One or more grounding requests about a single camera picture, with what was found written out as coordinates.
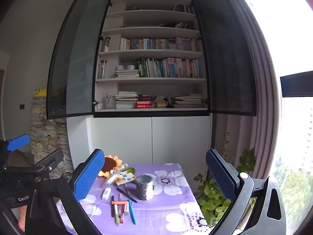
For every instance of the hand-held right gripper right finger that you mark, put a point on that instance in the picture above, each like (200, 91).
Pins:
(220, 178)

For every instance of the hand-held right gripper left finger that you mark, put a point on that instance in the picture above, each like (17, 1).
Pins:
(88, 176)

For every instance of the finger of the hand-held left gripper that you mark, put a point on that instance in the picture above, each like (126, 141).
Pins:
(18, 142)
(50, 161)

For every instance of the orange utility knife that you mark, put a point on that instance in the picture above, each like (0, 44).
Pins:
(119, 202)

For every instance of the black marker pen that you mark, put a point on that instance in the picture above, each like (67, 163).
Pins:
(126, 195)

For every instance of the frosted grey pen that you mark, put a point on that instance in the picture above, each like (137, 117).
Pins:
(113, 210)

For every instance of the white eraser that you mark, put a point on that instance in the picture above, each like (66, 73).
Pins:
(126, 210)

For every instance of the pale green pen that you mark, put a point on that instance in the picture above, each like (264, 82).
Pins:
(117, 219)

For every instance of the pink patterned pen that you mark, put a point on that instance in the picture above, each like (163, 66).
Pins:
(122, 219)

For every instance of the blue pen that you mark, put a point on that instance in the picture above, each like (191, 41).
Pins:
(132, 213)

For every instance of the grey perforated pen holder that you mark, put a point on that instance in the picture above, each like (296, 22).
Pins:
(144, 191)

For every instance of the person's left hand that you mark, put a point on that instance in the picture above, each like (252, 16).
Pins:
(22, 219)

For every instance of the clear wrap with ribbon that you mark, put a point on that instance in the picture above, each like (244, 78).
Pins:
(110, 179)

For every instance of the tall stacks of papers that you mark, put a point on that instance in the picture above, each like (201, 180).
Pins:
(46, 137)

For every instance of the white correction pen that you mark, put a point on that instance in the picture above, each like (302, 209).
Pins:
(106, 193)

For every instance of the crochet sunflower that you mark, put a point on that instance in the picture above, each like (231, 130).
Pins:
(110, 164)

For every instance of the green leafy plant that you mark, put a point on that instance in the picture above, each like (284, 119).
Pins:
(210, 205)

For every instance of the sunflower print card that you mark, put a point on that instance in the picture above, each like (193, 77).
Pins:
(124, 177)

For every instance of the green crochet leaf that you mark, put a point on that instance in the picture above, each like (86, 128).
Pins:
(130, 170)

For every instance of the purple floral tablecloth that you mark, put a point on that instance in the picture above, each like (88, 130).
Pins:
(171, 200)

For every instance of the yellow bag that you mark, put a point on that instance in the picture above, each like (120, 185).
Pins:
(40, 92)

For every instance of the white bookcase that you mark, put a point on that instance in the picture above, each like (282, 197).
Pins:
(171, 139)

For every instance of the white pen cup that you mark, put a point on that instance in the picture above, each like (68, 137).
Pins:
(110, 102)

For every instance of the pale pink curtain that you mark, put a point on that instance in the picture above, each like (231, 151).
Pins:
(259, 102)

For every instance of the red book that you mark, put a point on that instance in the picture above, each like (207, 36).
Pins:
(145, 106)

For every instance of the glass bookcase door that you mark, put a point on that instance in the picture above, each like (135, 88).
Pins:
(225, 53)
(73, 66)

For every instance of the glass jar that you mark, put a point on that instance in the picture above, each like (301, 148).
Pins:
(102, 69)
(106, 43)

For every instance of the row of colourful books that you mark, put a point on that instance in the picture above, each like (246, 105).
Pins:
(159, 44)
(171, 68)

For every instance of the small row of books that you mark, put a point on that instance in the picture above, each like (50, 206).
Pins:
(182, 8)
(178, 25)
(138, 8)

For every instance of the dark window frame bar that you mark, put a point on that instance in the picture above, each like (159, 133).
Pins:
(296, 84)

